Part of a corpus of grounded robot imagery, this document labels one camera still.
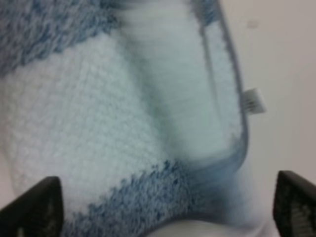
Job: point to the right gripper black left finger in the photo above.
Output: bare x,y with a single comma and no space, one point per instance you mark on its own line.
39,212

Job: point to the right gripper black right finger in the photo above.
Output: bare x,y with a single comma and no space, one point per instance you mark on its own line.
294,208

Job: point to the blue white striped towel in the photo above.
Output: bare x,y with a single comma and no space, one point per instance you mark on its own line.
135,105

